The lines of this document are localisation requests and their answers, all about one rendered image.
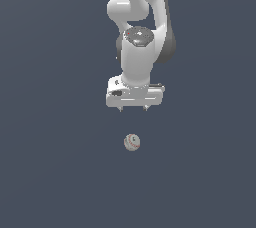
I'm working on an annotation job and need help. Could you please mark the white baseball with red stitching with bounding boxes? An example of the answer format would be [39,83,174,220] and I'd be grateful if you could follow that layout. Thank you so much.
[123,133,141,152]

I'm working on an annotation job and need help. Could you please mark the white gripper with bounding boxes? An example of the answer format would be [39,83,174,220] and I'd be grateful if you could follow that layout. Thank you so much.
[105,76,165,113]

